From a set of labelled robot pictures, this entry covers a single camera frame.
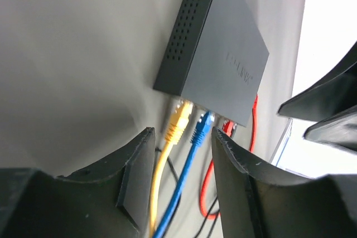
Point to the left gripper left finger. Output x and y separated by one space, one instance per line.
108 198

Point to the black network switch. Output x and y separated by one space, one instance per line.
215 58

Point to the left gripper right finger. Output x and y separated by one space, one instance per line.
258 199

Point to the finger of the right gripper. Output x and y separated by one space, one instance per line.
332 94
337 131

